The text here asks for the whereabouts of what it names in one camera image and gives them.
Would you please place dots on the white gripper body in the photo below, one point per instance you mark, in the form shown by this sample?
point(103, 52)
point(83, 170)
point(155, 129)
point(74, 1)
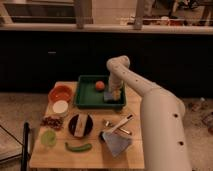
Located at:
point(114, 84)

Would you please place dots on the yellow blue sponge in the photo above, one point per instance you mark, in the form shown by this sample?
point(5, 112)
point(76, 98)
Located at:
point(112, 96)

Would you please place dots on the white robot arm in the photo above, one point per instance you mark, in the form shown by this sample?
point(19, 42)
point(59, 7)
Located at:
point(161, 114)

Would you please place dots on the green plastic tray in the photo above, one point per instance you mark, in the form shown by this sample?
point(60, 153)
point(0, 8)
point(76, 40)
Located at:
point(87, 97)

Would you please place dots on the orange ball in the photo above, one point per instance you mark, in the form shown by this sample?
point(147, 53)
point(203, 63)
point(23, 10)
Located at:
point(99, 86)

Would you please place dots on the orange bowl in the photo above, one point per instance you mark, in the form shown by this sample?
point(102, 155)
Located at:
point(60, 92)

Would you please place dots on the dark round plate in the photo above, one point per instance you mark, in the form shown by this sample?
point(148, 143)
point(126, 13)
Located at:
point(72, 125)

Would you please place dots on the grey cloth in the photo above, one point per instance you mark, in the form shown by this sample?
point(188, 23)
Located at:
point(116, 143)

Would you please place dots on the wooden block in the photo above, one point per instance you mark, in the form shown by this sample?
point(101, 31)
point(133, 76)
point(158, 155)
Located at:
point(80, 125)

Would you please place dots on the white cup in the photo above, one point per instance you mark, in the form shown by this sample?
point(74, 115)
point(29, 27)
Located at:
point(60, 107)

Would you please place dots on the green chili pepper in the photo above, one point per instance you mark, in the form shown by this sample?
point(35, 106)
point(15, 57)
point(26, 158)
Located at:
point(81, 148)

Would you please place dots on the light green cup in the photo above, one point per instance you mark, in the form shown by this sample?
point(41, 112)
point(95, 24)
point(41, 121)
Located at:
point(48, 138)

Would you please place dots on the white handled spatula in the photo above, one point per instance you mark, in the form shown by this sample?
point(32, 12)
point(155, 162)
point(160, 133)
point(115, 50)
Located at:
point(112, 127)

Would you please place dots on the black chair frame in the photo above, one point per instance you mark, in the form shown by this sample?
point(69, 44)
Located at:
point(25, 156)

